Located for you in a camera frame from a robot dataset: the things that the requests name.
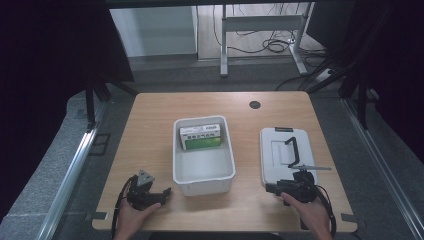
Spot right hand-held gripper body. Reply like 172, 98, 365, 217
279, 164, 333, 204

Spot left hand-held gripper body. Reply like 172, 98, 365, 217
125, 169, 160, 212

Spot white case with black handle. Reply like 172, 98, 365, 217
259, 126, 320, 186

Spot white plastic bin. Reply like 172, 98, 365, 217
171, 115, 237, 197

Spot green and white box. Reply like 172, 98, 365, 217
179, 123, 224, 151

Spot person's left hand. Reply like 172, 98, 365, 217
114, 199, 162, 240

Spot person's right hand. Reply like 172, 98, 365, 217
280, 191, 332, 240

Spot black tripod stand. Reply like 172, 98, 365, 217
308, 6, 394, 131
83, 77, 138, 131

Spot white power strip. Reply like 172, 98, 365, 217
314, 67, 335, 84

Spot white cabinet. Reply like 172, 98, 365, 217
109, 5, 198, 58

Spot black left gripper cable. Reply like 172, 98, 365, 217
110, 175, 138, 240

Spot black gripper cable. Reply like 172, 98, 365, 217
314, 184, 338, 238
110, 175, 138, 240

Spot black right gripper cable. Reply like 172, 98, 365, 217
314, 184, 338, 238

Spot grey table bracket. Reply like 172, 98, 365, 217
340, 212, 358, 224
84, 211, 110, 222

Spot aluminium rail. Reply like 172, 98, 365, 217
34, 99, 109, 240
341, 98, 424, 234

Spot black floor cables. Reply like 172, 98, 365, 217
211, 3, 329, 92

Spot white metal desk frame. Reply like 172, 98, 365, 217
219, 2, 315, 78

